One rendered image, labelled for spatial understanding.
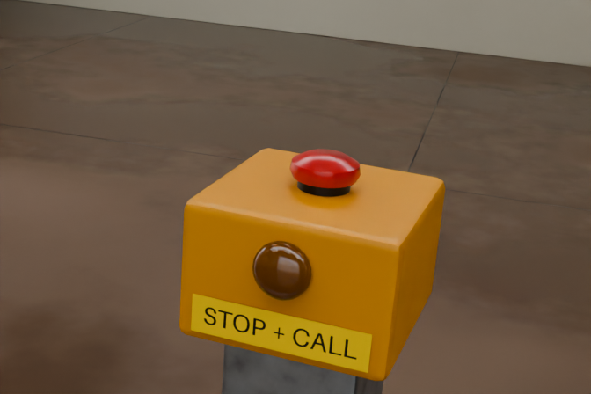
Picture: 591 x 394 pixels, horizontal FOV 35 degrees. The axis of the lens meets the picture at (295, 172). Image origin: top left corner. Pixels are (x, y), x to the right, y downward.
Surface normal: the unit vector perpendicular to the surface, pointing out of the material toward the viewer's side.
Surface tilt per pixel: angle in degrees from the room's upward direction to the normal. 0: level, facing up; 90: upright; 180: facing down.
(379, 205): 0
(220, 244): 90
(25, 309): 0
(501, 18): 90
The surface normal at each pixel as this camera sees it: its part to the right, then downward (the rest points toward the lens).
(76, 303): 0.07, -0.95
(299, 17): -0.23, 0.29
